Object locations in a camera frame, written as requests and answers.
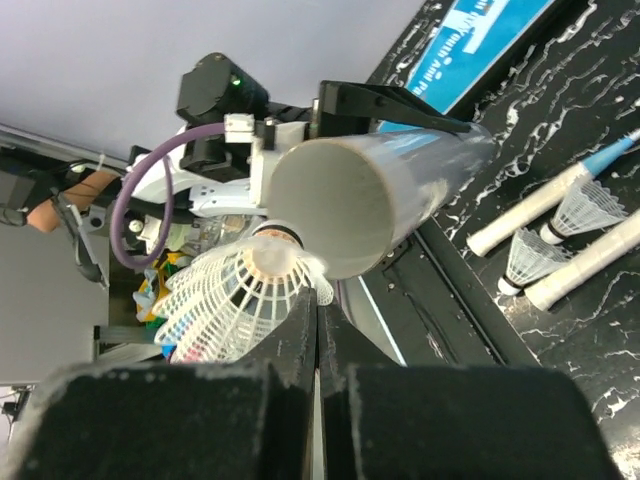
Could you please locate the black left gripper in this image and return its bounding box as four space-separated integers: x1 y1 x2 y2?
309 80 471 138

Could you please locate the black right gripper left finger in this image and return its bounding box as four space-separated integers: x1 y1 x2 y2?
238 289 318 479

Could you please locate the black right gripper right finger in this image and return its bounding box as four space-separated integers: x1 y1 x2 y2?
318 302 396 480

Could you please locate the white shuttlecock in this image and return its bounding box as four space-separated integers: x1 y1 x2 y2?
497 228 572 296
540 180 627 245
152 221 334 363

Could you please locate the white shuttlecock tube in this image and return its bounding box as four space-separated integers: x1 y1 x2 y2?
266 124 495 280

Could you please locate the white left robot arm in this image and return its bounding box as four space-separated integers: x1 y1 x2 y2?
128 52 471 224

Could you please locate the blue badminton racket left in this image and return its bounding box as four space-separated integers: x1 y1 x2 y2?
466 128 639 257

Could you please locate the blue badminton racket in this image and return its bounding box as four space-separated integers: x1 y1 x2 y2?
466 128 639 257
524 210 639 311

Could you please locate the blue badminton racket right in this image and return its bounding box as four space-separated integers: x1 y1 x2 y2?
524 210 639 311

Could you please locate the blue sport racket bag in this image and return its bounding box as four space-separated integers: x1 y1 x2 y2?
406 0 552 113

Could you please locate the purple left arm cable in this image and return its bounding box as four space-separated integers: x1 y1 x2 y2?
109 122 227 270

